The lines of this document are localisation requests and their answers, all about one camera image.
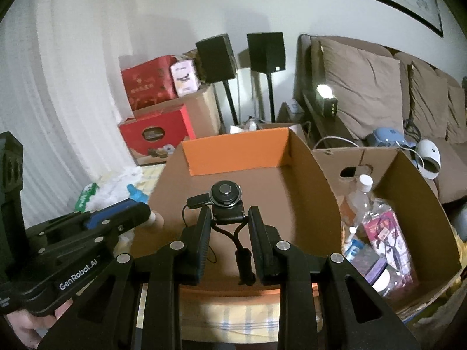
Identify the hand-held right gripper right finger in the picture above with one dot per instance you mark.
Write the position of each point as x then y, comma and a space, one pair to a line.
256, 248

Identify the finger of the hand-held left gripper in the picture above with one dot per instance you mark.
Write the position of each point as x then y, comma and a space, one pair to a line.
95, 220
89, 247

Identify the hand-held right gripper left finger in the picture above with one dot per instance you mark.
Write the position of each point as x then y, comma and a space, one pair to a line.
201, 249

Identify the green toothpaste box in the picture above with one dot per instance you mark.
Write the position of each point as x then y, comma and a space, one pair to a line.
85, 197

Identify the beige cylindrical object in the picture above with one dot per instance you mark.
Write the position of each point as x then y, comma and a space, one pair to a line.
156, 221

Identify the cardboard box with orange flap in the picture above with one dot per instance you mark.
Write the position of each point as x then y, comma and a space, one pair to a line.
295, 204

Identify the person's left hand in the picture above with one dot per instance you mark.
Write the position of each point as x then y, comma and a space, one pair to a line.
25, 326

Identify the white fluffy duster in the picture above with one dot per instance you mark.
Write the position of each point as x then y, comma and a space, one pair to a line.
115, 186

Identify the blue plastic object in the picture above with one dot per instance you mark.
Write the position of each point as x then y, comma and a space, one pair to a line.
138, 194

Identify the blue and white small packet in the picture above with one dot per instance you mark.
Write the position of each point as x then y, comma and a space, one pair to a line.
352, 249

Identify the clear plastic bottle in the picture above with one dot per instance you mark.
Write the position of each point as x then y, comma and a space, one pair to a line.
359, 197

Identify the white curtain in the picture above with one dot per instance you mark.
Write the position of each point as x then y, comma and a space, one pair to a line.
73, 98

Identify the red gift box oval label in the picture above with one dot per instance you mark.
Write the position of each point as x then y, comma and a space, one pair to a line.
160, 124

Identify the pink plastic packet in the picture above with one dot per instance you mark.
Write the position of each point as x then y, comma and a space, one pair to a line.
386, 233

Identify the white round jar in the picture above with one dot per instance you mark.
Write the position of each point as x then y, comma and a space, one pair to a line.
383, 283

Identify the large plain cardboard box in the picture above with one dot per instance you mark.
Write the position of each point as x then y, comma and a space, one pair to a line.
204, 109

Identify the black speaker stand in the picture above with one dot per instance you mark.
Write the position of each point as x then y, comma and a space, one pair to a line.
271, 96
231, 104

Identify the red patterned gift box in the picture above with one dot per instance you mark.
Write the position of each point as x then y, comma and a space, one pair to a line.
147, 80

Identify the brown cardboard box with cutout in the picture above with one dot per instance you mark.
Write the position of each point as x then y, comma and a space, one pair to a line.
412, 204

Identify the white and pink box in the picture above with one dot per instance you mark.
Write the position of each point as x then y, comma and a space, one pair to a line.
185, 76

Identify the light blue round device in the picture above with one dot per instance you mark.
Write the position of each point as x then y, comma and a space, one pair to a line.
385, 136

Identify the large brown cushion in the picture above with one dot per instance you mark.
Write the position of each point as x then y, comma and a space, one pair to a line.
361, 87

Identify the black speaker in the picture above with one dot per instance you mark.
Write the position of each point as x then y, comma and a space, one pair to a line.
265, 51
215, 58

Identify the white round device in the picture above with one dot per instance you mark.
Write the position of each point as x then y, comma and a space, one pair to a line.
428, 156

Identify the brown sofa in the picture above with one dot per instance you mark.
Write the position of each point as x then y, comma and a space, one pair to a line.
450, 175

